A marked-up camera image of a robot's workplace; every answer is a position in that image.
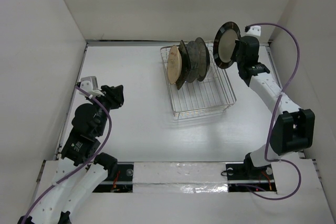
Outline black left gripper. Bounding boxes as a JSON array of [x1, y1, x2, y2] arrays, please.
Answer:
[[88, 84, 123, 135]]

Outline bronze-rimmed cream plate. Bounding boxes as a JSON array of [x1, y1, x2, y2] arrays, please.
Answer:
[[195, 37, 210, 82]]

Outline grey deer-patterned plate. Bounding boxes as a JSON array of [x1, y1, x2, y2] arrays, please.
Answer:
[[186, 41, 200, 83]]

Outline black square floral plate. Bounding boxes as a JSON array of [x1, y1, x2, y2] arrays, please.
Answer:
[[176, 40, 191, 90]]

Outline beige bird-painted plate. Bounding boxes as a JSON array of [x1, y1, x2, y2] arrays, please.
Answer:
[[167, 45, 182, 84]]

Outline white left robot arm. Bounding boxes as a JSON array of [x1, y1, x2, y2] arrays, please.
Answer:
[[18, 81, 124, 223]]

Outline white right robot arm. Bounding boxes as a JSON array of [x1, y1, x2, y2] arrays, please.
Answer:
[[232, 36, 315, 178]]

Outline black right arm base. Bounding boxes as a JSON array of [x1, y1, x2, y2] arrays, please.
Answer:
[[221, 163, 277, 193]]

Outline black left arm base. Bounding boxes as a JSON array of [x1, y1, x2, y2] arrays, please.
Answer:
[[93, 162, 134, 193]]

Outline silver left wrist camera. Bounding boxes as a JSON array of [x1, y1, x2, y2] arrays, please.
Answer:
[[77, 76, 104, 97]]

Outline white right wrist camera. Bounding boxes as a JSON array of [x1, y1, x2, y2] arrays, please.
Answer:
[[245, 25, 261, 38]]

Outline metal wire dish rack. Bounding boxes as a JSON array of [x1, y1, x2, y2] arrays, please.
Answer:
[[160, 41, 237, 120]]

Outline foil-taped front rail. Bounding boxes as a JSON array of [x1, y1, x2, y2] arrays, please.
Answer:
[[132, 162, 228, 194]]

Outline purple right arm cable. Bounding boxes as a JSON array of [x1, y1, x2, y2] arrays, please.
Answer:
[[248, 22, 302, 200]]

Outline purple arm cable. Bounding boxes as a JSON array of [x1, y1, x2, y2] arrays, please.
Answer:
[[248, 22, 302, 200], [19, 84, 113, 224]]

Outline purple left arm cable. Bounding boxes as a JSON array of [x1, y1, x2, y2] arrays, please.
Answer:
[[19, 84, 113, 224]]

